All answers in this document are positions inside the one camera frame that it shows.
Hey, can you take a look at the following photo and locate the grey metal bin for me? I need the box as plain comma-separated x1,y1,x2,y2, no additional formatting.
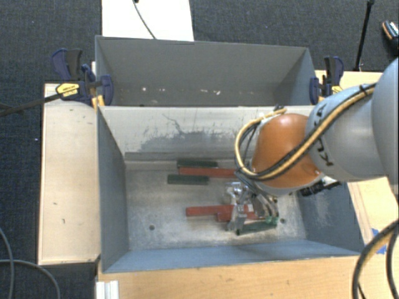
94,35,366,274

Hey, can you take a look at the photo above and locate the red-brown flat block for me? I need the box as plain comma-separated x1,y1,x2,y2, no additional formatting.
178,166,238,179
185,205,235,220

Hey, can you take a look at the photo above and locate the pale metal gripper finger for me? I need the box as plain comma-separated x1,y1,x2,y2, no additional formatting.
235,212,248,236
226,211,238,232

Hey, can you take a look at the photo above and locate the dark green flat block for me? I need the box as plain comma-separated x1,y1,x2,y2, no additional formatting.
176,158,218,169
234,220,279,237
166,174,210,186

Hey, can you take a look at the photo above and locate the pale wood board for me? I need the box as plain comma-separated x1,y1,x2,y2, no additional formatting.
37,82,101,266

